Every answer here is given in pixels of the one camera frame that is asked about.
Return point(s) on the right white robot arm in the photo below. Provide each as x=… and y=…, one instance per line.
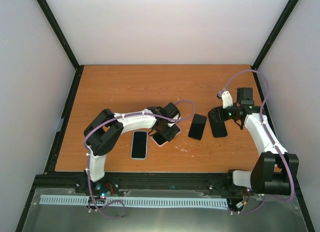
x=275, y=170

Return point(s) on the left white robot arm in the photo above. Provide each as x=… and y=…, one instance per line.
x=104, y=131

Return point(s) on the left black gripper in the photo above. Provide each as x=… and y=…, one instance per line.
x=168, y=135

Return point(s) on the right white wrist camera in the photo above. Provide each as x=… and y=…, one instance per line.
x=226, y=98

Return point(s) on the grey metal front plate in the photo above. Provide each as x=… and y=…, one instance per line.
x=257, y=215

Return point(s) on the phone in blue case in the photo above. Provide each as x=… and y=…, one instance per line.
x=139, y=145

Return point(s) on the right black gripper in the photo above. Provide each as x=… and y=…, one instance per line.
x=219, y=117

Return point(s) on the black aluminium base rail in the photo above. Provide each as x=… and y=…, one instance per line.
x=118, y=182

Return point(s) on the light blue slotted cable duct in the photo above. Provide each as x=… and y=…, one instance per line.
x=138, y=202

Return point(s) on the left black frame post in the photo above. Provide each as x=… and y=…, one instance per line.
x=45, y=8

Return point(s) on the black phone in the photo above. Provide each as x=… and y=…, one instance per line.
x=197, y=127

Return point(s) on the black phone case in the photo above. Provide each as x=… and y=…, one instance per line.
x=218, y=129

